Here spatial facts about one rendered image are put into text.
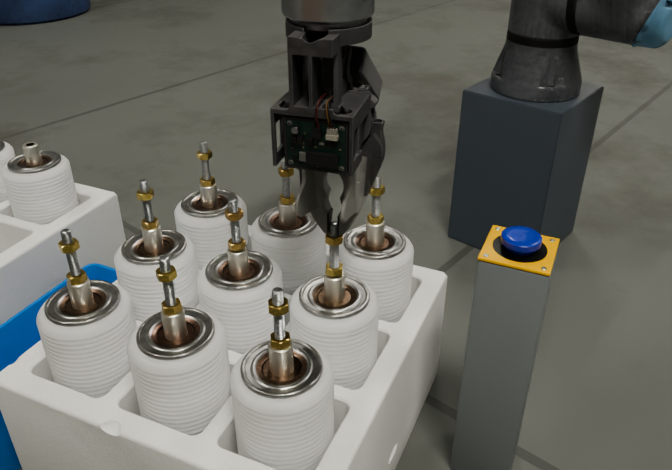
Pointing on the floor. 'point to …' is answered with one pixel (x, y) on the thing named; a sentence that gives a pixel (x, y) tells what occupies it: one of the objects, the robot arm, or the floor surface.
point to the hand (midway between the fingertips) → (335, 218)
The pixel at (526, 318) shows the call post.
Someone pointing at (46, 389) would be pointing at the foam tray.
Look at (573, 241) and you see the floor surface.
